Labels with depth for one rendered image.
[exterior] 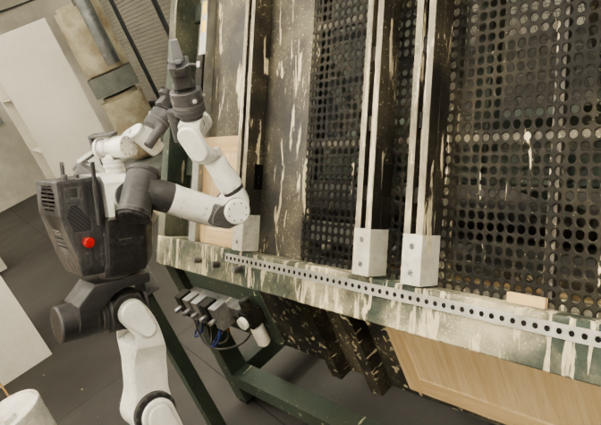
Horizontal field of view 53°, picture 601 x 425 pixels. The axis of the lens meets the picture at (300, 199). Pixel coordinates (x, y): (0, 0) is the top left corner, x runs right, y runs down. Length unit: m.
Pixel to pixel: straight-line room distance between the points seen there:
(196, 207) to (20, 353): 2.89
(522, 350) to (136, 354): 1.17
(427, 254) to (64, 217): 1.00
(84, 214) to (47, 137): 3.98
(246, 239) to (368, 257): 0.59
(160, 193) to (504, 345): 0.97
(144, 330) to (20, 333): 2.52
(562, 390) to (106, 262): 1.31
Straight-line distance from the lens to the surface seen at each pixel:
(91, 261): 1.85
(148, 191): 1.71
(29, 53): 5.80
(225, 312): 2.16
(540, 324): 1.34
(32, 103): 5.77
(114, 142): 1.91
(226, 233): 2.23
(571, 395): 1.80
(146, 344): 2.00
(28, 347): 4.48
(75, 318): 1.91
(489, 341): 1.42
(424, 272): 1.49
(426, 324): 1.51
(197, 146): 1.71
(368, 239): 1.59
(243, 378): 2.81
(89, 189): 1.83
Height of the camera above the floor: 1.72
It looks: 21 degrees down
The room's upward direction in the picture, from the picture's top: 23 degrees counter-clockwise
